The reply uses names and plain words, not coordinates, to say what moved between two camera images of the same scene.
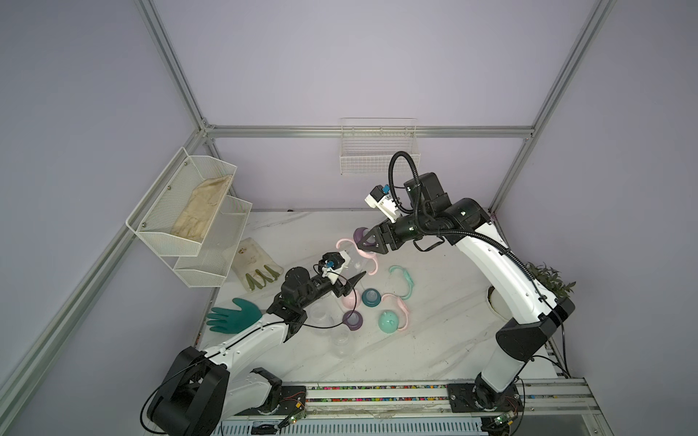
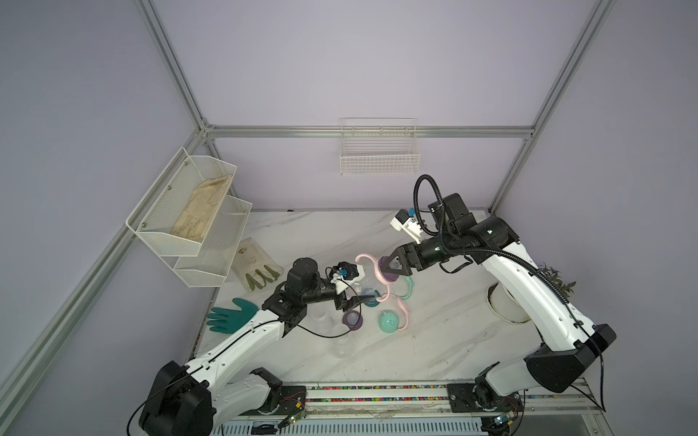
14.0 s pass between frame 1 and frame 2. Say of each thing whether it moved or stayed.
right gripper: moved
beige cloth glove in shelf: stayed
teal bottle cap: stayed
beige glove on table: stayed
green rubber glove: stayed
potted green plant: stayed
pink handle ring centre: stayed
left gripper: moved
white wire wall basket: stayed
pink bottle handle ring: moved
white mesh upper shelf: stayed
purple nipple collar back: moved
